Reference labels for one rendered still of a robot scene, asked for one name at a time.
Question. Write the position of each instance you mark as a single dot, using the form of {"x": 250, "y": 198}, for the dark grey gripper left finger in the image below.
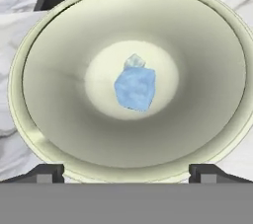
{"x": 49, "y": 170}

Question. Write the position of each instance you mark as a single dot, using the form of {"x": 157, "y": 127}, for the pale translucent ice cube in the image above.
{"x": 134, "y": 60}

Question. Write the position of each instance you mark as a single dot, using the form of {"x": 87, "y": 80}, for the blue ice cube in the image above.
{"x": 135, "y": 88}

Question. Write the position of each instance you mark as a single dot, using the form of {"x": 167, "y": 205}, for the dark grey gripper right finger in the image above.
{"x": 203, "y": 170}

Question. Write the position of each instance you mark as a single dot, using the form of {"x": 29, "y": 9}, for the pale green bowl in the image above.
{"x": 66, "y": 103}

